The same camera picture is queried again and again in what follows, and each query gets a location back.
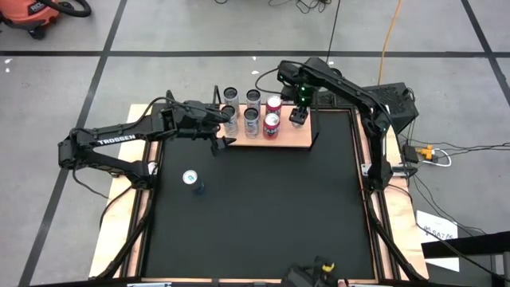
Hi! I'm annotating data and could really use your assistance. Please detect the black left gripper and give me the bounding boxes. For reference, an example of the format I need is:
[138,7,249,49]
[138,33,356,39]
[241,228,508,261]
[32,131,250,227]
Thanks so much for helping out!
[159,100,237,157]

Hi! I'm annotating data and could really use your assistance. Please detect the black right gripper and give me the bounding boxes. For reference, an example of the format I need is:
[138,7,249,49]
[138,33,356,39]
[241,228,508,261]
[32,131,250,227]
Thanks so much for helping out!
[280,77,316,125]

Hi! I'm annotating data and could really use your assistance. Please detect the Celsius Peach Vibe can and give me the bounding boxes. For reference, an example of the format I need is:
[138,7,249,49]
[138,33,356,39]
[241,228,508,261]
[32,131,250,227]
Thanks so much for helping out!
[220,104,240,137]

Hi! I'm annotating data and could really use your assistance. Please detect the red Fanta strawberry can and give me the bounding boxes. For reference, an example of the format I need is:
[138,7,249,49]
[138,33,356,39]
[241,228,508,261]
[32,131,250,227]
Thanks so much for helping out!
[265,94,283,117]
[262,112,281,141]

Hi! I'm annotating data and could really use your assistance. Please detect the white Celsius can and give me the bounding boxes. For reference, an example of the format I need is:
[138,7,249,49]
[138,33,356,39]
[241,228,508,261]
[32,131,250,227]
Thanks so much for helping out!
[222,86,241,111]
[245,88,263,116]
[242,106,261,140]

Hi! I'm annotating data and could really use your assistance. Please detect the black computer box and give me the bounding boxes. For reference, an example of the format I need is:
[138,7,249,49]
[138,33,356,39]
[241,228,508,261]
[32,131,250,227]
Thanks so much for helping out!
[318,81,420,135]

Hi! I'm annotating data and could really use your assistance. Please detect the white paper sheet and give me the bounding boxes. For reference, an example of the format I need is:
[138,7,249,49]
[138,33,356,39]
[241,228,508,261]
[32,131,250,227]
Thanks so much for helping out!
[415,210,461,273]

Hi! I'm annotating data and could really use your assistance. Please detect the orange shop vacuum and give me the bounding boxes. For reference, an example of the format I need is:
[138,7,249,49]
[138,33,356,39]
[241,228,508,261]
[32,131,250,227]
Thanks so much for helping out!
[0,0,61,41]

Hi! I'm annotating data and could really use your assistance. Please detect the wooden shelf black metal frame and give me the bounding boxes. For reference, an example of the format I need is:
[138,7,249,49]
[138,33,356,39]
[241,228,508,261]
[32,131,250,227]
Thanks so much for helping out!
[210,85,322,149]

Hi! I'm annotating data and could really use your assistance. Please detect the black hanging cable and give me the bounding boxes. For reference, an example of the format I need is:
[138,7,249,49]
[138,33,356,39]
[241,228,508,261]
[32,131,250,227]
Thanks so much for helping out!
[323,0,343,65]

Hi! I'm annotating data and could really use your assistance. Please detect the tangled black cables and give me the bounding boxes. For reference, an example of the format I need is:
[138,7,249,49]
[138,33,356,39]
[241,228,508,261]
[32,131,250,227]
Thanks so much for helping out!
[213,0,334,15]

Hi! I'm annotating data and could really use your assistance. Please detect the yellow hanging extension cable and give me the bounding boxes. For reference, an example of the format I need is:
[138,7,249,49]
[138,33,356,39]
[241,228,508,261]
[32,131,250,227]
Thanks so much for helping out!
[377,0,404,85]

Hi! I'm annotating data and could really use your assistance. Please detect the black diagonal frame strut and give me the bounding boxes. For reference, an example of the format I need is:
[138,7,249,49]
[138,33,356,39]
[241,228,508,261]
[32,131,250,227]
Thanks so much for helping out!
[95,191,156,280]
[364,195,426,281]

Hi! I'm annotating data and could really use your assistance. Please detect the white cable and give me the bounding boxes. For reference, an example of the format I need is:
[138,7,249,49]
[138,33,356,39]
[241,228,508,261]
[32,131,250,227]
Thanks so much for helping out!
[432,147,453,167]

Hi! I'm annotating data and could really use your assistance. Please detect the black teleoperation handle yellow tag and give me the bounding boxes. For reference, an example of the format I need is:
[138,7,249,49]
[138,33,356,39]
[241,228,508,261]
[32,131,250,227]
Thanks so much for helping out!
[280,254,343,287]

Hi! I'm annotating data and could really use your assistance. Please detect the black vacuum hose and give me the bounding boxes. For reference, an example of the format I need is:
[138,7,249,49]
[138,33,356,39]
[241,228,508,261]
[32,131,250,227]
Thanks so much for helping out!
[39,0,92,18]

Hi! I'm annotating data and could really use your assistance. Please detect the black cable bundle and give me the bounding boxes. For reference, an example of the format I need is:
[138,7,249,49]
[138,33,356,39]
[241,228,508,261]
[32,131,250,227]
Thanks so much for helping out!
[433,140,510,159]

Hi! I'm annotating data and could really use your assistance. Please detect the black frame beam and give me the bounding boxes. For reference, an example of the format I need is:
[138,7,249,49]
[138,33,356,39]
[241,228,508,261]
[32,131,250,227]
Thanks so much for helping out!
[421,230,510,260]

